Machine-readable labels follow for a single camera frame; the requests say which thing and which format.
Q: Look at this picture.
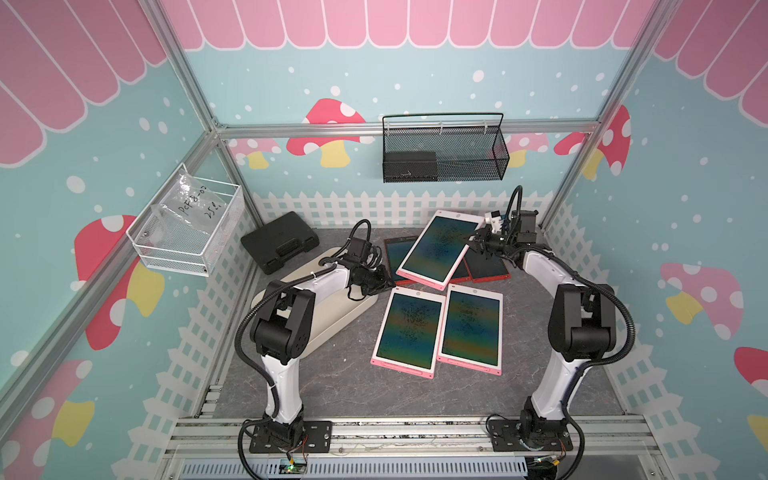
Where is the red writing tablet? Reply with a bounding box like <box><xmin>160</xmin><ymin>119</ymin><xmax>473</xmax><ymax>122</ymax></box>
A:
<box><xmin>450</xmin><ymin>260</ymin><xmax>472</xmax><ymax>284</ymax></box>
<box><xmin>464</xmin><ymin>249</ymin><xmax>510</xmax><ymax>283</ymax></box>
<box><xmin>384</xmin><ymin>236</ymin><xmax>418</xmax><ymax>286</ymax></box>

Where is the pink writing tablet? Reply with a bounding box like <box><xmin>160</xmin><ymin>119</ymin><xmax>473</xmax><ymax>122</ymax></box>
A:
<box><xmin>437</xmin><ymin>285</ymin><xmax>504</xmax><ymax>376</ymax></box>
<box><xmin>396</xmin><ymin>210</ymin><xmax>484</xmax><ymax>291</ymax></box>
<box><xmin>370</xmin><ymin>287</ymin><xmax>446</xmax><ymax>379</ymax></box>

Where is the cream plastic storage box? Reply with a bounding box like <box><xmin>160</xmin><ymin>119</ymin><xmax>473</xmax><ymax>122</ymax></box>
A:
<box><xmin>276</xmin><ymin>247</ymin><xmax>379</xmax><ymax>359</ymax></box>

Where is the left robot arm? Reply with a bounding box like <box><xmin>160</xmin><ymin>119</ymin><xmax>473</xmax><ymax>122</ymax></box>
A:
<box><xmin>234</xmin><ymin>236</ymin><xmax>394</xmax><ymax>452</ymax></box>

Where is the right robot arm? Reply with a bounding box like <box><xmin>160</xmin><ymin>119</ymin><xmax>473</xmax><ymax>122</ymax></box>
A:
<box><xmin>467</xmin><ymin>210</ymin><xmax>637</xmax><ymax>451</ymax></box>

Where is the black box in basket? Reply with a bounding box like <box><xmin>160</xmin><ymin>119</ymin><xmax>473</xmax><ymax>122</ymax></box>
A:
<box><xmin>382</xmin><ymin>151</ymin><xmax>439</xmax><ymax>183</ymax></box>

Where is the black case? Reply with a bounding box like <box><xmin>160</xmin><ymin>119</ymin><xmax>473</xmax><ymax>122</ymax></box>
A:
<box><xmin>241</xmin><ymin>211</ymin><xmax>319</xmax><ymax>275</ymax></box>

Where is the clear plastic bag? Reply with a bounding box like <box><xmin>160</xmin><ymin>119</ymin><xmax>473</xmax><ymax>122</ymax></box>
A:
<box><xmin>150</xmin><ymin>173</ymin><xmax>227</xmax><ymax>238</ymax></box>

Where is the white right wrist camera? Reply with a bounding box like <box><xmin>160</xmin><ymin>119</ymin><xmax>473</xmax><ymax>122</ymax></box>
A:
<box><xmin>484</xmin><ymin>210</ymin><xmax>504</xmax><ymax>234</ymax></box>

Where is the black mesh wall basket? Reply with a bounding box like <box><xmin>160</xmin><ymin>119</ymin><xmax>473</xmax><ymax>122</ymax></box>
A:
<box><xmin>381</xmin><ymin>112</ymin><xmax>510</xmax><ymax>182</ymax></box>

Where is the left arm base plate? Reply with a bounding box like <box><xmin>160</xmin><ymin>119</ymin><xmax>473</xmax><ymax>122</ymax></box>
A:
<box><xmin>248</xmin><ymin>418</ymin><xmax>333</xmax><ymax>454</ymax></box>

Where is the white wire wall basket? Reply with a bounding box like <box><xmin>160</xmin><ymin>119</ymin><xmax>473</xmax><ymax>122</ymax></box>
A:
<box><xmin>126</xmin><ymin>164</ymin><xmax>245</xmax><ymax>277</ymax></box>

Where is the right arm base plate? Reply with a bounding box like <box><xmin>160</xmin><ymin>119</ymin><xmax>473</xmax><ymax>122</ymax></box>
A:
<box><xmin>485</xmin><ymin>416</ymin><xmax>573</xmax><ymax>454</ymax></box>

